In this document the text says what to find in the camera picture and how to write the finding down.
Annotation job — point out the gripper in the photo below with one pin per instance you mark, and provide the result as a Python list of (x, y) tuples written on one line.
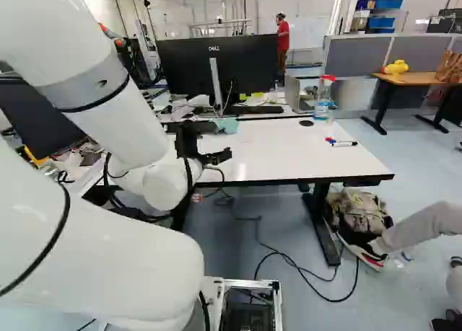
[(215, 156)]

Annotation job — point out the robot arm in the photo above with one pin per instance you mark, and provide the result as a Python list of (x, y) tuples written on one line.
[(90, 266)]

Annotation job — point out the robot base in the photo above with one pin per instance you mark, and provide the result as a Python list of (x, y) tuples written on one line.
[(252, 305)]

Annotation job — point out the green towel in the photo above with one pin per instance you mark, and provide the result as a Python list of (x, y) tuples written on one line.
[(228, 125)]

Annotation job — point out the black keyboard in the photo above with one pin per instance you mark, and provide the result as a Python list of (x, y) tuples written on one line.
[(258, 109)]

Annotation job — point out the white table with black legs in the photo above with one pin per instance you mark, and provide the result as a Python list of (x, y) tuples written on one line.
[(281, 154)]

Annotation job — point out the large black monitor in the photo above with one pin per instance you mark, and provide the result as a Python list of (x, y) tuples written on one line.
[(216, 64)]

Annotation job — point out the grey open box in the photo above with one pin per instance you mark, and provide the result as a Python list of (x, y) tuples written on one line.
[(294, 93)]

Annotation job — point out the blue and red marker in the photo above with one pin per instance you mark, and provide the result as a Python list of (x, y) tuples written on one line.
[(330, 140)]

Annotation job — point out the clear plastic water bottle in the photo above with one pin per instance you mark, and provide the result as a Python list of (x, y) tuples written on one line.
[(324, 107)]

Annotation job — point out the black and white marker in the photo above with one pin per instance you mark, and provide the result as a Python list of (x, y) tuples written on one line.
[(344, 143)]

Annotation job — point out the person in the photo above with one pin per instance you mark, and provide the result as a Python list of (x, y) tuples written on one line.
[(283, 35)]

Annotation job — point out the beige and black backpack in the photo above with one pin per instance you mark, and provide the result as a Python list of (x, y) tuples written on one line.
[(355, 212)]

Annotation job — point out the grey office partition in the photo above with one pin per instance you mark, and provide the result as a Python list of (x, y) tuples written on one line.
[(357, 55)]

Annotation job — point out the dark monitor screen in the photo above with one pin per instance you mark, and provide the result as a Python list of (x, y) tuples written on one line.
[(32, 118)]

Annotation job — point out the yellow plush toy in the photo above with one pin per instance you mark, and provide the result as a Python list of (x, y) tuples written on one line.
[(395, 68)]

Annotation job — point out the wooden desk with black legs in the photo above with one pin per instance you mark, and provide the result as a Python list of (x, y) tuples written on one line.
[(408, 79)]

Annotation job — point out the person's legs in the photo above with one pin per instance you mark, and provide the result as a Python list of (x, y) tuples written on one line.
[(422, 226)]

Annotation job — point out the brown paper bag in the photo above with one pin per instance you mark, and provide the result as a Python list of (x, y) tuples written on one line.
[(451, 66)]

